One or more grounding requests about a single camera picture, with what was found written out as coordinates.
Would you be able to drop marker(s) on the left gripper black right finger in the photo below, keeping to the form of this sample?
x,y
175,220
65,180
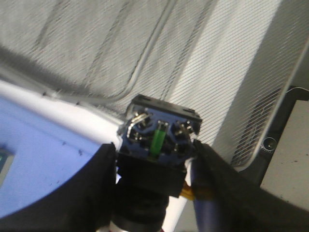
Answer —
x,y
225,201

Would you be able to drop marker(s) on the red emergency stop push button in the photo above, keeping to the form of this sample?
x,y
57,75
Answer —
x,y
157,140

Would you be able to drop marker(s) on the silver mesh tray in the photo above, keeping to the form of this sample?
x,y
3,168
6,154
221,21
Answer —
x,y
230,60

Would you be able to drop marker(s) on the green and beige electrical module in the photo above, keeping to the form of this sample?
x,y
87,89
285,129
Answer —
x,y
6,160

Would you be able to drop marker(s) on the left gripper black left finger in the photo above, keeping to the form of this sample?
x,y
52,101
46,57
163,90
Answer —
x,y
81,204

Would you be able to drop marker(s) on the blue plastic tray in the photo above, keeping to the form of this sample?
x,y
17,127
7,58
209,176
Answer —
x,y
45,154

